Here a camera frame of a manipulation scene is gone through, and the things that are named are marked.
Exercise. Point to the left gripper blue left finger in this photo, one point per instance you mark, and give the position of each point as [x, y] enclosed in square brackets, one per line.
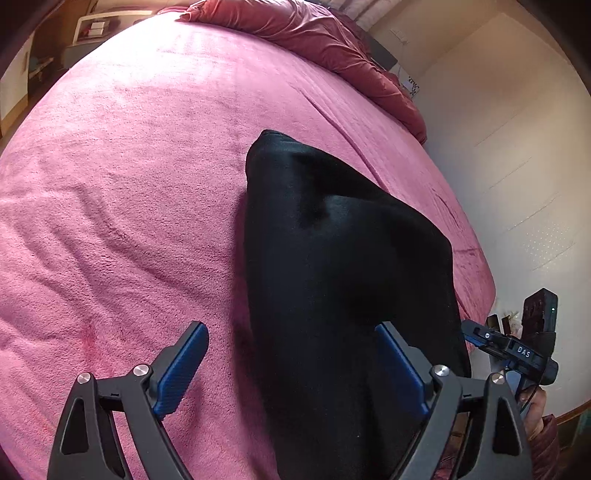
[86, 444]

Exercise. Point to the pink bed sheet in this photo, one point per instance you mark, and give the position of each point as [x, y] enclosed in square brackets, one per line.
[121, 195]

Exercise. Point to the person right hand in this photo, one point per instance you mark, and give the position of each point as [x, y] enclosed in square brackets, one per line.
[533, 402]

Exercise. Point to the black pants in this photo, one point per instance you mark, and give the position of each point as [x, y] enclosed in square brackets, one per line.
[329, 256]

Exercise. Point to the crumpled red duvet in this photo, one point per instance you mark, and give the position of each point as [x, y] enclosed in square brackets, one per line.
[314, 33]

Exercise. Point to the wall power socket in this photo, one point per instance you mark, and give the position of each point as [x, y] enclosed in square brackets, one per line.
[400, 36]

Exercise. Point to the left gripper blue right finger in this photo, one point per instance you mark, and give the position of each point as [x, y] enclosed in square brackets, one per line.
[431, 397]

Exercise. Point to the white bedside table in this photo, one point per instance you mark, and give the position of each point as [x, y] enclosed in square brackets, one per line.
[94, 29]

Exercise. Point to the wooden desk cabinet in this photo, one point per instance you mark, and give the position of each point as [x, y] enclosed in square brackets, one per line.
[36, 63]

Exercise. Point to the maroon jacket forearm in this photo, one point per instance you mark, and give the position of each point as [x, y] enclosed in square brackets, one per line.
[545, 450]

